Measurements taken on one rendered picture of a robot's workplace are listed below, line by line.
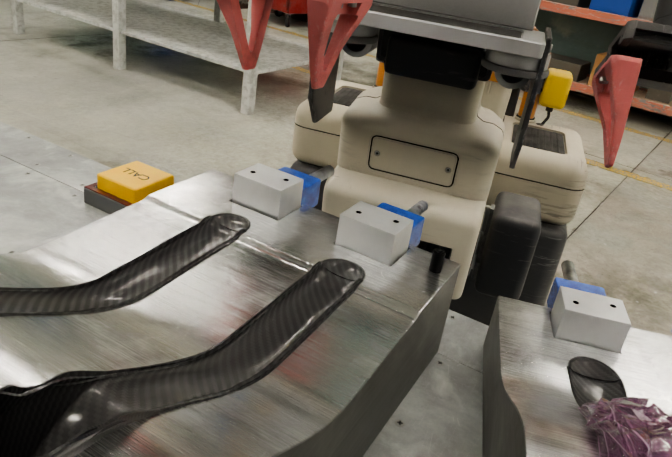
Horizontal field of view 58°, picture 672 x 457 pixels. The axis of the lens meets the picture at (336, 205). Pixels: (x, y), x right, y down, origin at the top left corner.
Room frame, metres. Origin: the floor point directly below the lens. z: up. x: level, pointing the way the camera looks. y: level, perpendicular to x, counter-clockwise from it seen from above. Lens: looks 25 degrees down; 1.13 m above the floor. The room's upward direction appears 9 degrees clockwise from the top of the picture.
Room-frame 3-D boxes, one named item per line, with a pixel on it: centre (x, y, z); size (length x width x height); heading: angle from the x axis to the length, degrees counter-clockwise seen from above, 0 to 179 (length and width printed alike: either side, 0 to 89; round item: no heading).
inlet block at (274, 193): (0.53, 0.04, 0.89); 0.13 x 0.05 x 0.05; 154
